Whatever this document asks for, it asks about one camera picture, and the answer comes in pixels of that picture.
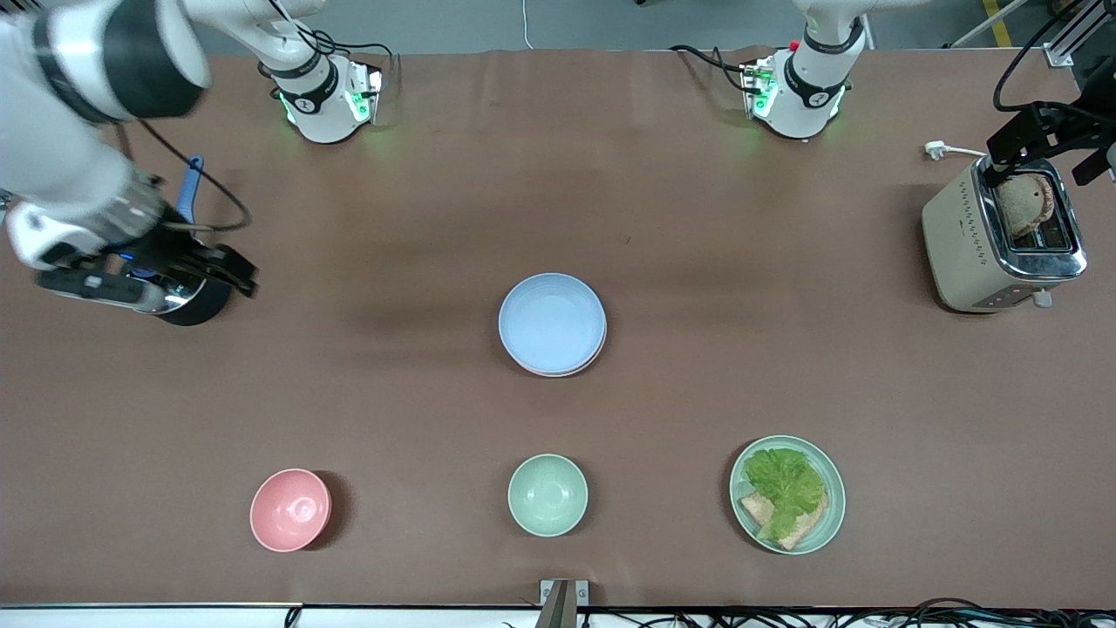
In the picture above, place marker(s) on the green deep bowl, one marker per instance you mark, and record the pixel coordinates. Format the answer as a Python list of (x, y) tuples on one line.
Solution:
[(547, 495)]

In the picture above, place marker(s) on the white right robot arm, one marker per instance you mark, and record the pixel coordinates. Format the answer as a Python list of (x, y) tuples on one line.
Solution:
[(52, 131)]

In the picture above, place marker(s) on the brown bread slice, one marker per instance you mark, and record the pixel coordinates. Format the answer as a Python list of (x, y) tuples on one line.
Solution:
[(806, 528)]

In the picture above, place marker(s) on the blue shallow bowl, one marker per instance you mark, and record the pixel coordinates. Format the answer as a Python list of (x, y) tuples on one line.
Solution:
[(552, 321)]

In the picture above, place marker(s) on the pink shallow bowl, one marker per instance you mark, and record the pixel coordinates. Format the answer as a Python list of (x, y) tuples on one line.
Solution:
[(588, 364)]

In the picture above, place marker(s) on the pink deep bowl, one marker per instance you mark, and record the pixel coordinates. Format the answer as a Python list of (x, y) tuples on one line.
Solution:
[(289, 510)]

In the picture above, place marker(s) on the white power plug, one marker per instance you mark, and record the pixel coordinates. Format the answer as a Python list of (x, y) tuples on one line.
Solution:
[(937, 151)]

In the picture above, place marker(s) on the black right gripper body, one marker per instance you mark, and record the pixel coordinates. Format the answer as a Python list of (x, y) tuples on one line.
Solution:
[(168, 249)]

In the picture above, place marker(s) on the beige chrome toaster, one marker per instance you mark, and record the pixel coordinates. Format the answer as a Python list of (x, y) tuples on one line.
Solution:
[(955, 244)]

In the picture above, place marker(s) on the round brown toast slice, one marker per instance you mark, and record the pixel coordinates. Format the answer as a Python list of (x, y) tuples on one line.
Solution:
[(1022, 205)]

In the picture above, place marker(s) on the green plate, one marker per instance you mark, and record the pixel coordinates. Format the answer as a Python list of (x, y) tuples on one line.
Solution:
[(833, 515)]

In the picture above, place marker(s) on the green lettuce leaf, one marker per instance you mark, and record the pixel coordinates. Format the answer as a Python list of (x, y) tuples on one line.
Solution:
[(785, 480)]

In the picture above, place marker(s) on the metal table bracket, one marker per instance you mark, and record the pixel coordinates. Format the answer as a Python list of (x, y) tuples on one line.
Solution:
[(562, 602)]

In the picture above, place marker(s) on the aluminium frame profile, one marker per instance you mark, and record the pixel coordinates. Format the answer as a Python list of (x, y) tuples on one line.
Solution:
[(1059, 52)]

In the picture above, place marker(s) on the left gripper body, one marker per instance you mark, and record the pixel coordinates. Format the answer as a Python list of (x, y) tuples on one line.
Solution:
[(1074, 125)]

